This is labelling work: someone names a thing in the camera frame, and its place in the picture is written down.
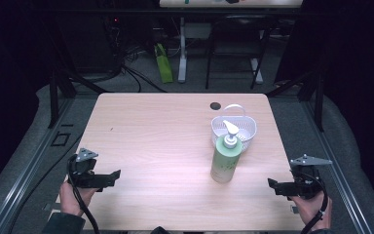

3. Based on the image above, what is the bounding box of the white plastic basket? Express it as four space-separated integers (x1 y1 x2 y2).
210 103 258 153

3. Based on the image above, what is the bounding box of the black metal stand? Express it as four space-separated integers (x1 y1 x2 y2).
47 68 111 130
265 69 326 133

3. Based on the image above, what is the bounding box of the bundle of black floor cables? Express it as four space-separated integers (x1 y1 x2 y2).
102 15 169 95

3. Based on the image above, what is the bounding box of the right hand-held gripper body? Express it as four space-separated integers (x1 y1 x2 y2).
287 153 334 201

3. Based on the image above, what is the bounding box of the green pump soap bottle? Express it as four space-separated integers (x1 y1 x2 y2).
209 119 243 184

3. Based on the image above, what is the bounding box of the black floor cable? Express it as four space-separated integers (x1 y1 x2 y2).
7 134 84 234

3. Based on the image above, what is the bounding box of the person's right hand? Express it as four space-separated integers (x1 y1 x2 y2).
288 190 333 232

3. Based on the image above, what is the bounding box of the white desk leg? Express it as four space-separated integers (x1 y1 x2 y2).
250 29 265 86
177 17 189 84

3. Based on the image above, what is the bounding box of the person's dark clothing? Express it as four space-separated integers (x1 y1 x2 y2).
149 225 172 234

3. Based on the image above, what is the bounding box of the metal floor rail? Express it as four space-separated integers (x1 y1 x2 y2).
300 99 374 234
0 97 76 234

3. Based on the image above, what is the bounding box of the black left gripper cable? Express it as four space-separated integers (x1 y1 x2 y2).
66 153 101 234

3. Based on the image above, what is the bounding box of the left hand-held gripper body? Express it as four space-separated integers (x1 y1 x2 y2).
67 147 111 190

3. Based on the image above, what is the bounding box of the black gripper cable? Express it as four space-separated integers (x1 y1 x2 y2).
294 169 329 234
66 153 101 234

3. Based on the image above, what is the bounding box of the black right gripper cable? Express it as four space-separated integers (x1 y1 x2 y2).
294 169 329 234

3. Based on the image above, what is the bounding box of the person's left hand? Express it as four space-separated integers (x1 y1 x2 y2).
58 180 99 217

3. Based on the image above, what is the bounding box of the black chair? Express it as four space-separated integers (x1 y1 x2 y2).
205 14 273 91

